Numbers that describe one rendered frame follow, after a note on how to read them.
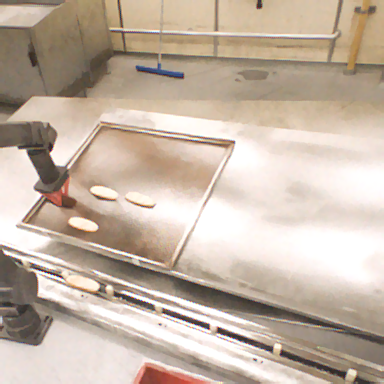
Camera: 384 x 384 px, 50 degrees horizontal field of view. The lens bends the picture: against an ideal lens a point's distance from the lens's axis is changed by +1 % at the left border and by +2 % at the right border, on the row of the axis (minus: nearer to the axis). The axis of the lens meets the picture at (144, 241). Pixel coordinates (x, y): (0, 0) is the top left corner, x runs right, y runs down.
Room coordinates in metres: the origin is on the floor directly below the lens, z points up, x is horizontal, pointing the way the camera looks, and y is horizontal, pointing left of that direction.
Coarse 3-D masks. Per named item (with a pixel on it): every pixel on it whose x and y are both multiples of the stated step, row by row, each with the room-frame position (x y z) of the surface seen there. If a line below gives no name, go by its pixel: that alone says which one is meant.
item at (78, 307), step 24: (48, 288) 0.71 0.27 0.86; (72, 288) 0.70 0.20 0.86; (72, 312) 0.63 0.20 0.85; (96, 312) 0.61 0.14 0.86; (120, 312) 0.60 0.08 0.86; (144, 336) 0.52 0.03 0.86; (168, 336) 0.51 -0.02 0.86; (192, 336) 0.50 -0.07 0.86; (192, 360) 0.46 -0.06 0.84; (216, 360) 0.44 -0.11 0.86; (240, 360) 0.43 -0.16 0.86; (264, 360) 0.42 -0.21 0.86
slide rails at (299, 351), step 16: (16, 256) 0.87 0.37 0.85; (112, 288) 0.69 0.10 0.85; (128, 288) 0.68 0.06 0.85; (128, 304) 0.63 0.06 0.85; (176, 320) 0.56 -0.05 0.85; (208, 320) 0.55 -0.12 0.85; (224, 336) 0.50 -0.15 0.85; (256, 336) 0.49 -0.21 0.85; (256, 352) 0.45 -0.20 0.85; (288, 352) 0.44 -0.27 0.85; (304, 352) 0.43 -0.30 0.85; (304, 368) 0.40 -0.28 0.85; (336, 368) 0.39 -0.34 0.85; (352, 368) 0.39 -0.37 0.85
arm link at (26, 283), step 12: (0, 252) 0.64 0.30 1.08; (0, 264) 0.62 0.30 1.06; (12, 264) 0.65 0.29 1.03; (0, 276) 0.61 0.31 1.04; (12, 276) 0.63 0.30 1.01; (24, 276) 0.64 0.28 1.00; (36, 276) 0.68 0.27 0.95; (12, 288) 0.62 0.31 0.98; (24, 288) 0.62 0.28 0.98; (36, 288) 0.66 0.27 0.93; (24, 300) 0.61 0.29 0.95
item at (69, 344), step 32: (0, 320) 0.67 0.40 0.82; (64, 320) 0.64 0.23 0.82; (192, 320) 0.58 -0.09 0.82; (256, 320) 0.55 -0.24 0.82; (0, 352) 0.57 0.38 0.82; (32, 352) 0.56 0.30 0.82; (64, 352) 0.54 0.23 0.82; (96, 352) 0.53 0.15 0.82; (128, 352) 0.52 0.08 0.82; (160, 352) 0.50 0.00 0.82; (352, 352) 0.44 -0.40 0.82
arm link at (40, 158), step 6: (30, 150) 0.99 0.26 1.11; (36, 150) 0.98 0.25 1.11; (42, 150) 0.98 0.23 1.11; (48, 150) 1.03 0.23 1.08; (30, 156) 0.97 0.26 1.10; (36, 156) 0.97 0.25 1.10; (42, 156) 0.97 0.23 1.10; (48, 156) 0.99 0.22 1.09; (36, 162) 0.97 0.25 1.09; (42, 162) 0.97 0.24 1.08; (48, 162) 0.98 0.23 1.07; (36, 168) 0.98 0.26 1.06; (42, 168) 0.97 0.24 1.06
